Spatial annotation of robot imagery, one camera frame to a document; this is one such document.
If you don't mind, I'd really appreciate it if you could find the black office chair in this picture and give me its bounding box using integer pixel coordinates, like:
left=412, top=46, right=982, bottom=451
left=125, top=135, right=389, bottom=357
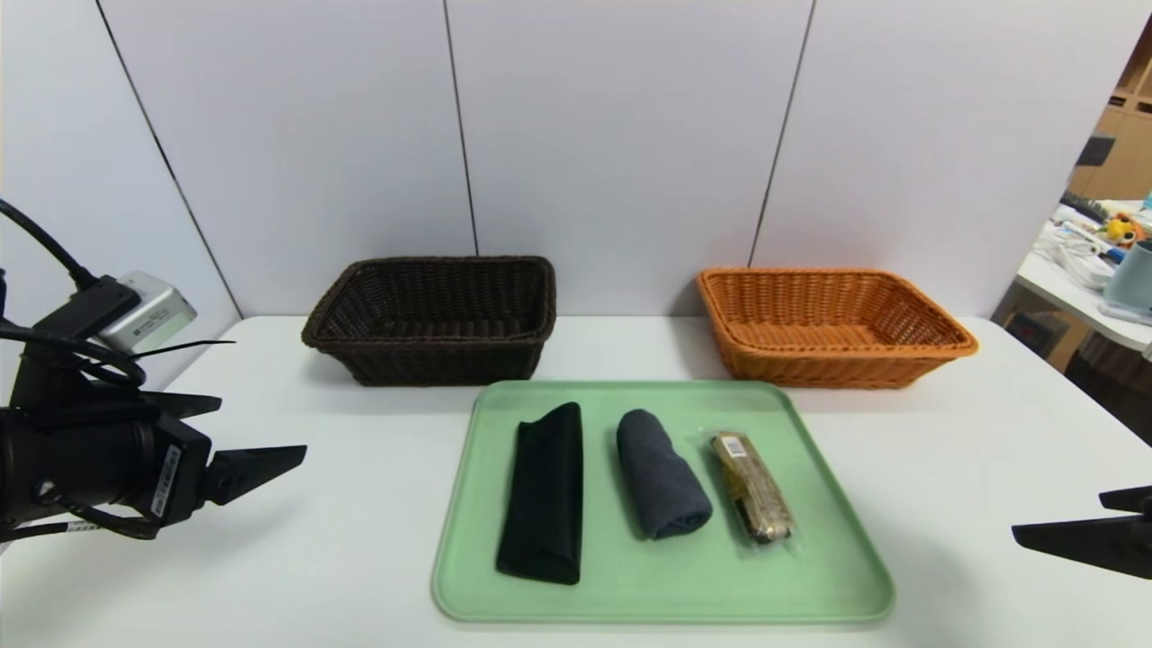
left=1066, top=337, right=1152, bottom=447

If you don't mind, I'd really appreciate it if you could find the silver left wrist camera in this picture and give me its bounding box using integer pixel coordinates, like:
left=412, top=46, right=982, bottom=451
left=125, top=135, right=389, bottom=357
left=97, top=272, right=197, bottom=354

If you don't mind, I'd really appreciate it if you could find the wooden shelf unit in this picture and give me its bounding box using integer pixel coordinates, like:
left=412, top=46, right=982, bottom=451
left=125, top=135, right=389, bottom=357
left=1066, top=18, right=1152, bottom=203

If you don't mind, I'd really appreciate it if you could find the black camera cable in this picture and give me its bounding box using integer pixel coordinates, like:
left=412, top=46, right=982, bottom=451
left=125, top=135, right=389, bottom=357
left=0, top=200, right=102, bottom=291

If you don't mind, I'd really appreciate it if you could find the thin black zip tie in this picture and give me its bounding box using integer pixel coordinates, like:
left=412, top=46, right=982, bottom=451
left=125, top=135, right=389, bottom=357
left=148, top=338, right=237, bottom=360

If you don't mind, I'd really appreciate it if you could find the light green plastic tray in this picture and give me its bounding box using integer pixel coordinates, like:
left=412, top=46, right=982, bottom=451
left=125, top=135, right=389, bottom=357
left=431, top=380, right=896, bottom=625

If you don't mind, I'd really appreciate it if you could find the grey-blue plastic container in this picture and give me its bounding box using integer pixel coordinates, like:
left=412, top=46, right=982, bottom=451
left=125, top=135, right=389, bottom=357
left=1100, top=239, right=1152, bottom=325

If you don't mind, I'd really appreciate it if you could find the dark brown wicker basket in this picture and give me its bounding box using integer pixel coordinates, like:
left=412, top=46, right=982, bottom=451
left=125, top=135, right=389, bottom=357
left=301, top=256, right=557, bottom=388

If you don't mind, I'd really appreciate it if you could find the brown cardboard box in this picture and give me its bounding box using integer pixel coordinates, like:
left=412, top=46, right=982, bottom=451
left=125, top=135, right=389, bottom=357
left=1003, top=310, right=1072, bottom=364

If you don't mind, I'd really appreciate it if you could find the grey towel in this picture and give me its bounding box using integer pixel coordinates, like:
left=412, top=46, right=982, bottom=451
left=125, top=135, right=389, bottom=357
left=616, top=409, right=714, bottom=541

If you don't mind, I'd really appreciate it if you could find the clear-wrapped brown snack bar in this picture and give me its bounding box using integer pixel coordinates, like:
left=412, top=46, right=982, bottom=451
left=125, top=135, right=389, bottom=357
left=700, top=428, right=802, bottom=552

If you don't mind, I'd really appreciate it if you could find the orange wicker basket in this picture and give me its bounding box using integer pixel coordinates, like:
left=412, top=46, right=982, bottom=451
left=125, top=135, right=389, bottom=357
left=695, top=267, right=979, bottom=390

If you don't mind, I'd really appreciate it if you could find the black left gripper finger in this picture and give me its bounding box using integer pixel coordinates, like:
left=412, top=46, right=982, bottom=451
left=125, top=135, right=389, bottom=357
left=201, top=445, right=308, bottom=507
left=139, top=391, right=223, bottom=420

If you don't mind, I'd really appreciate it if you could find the white background table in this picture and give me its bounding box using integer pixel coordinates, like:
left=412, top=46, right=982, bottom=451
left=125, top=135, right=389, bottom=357
left=1017, top=202, right=1152, bottom=354

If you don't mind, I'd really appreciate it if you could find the black cloth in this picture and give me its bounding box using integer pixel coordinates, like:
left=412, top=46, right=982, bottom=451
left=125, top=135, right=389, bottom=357
left=496, top=401, right=584, bottom=585

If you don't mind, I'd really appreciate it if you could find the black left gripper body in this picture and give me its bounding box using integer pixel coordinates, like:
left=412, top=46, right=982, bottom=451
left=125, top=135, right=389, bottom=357
left=0, top=407, right=212, bottom=527

